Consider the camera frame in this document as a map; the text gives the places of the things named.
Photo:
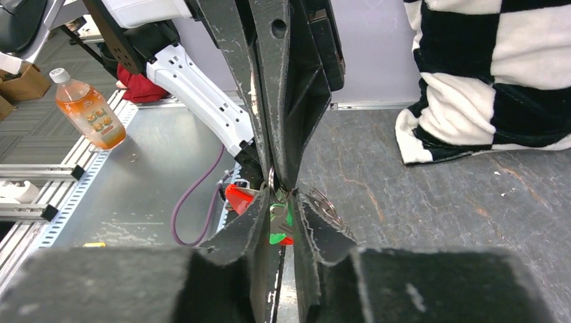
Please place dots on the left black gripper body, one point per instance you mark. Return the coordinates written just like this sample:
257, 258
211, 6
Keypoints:
324, 30

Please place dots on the orange juice bottle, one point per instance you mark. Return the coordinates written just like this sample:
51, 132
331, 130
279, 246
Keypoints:
86, 108

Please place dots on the key with yellow tag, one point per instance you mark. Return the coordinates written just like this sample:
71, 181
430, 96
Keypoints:
94, 245

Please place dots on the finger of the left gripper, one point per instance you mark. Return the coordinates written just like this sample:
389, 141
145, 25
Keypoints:
233, 28
291, 87

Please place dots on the metal key holder red handle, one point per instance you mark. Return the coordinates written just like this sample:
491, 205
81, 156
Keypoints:
240, 197

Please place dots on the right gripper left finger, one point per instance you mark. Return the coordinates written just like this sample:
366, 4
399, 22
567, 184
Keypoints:
225, 279

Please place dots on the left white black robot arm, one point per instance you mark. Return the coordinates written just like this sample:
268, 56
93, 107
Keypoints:
142, 37

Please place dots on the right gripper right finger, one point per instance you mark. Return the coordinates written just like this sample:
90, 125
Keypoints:
337, 280

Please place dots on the red cloth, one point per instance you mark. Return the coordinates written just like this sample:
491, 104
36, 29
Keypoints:
138, 88

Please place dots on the key with green tag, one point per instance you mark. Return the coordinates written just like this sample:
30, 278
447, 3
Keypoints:
281, 228

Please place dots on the black white checkered cloth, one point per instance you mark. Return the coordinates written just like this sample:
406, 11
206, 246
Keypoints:
494, 76

